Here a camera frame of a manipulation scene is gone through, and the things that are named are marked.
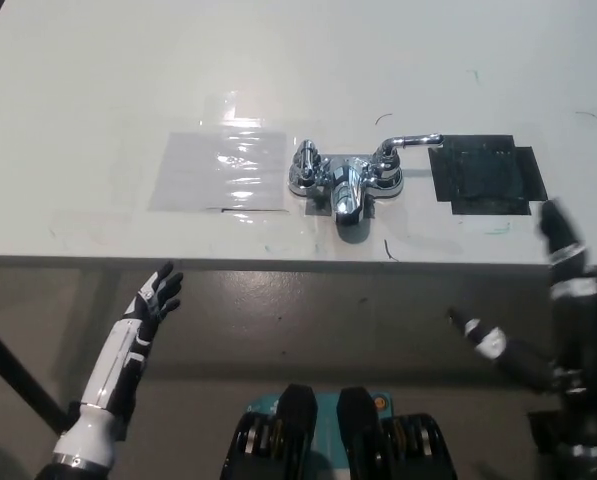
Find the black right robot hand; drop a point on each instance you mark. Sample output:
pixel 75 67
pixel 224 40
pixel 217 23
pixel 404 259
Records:
pixel 575 320

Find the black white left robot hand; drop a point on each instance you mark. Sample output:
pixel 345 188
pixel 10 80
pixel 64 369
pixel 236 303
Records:
pixel 145 310

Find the black teal robot torso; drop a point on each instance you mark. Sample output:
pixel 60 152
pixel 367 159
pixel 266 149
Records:
pixel 298 430

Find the chrome faucet body with spout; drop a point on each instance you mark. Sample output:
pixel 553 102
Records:
pixel 347 192

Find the black table leg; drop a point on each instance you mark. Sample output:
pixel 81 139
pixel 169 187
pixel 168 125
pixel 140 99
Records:
pixel 13 372

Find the grey glossy tape sheet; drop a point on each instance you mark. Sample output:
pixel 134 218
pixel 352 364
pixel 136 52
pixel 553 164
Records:
pixel 213 172

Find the black tape patch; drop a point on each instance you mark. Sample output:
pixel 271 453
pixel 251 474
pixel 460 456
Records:
pixel 483 175

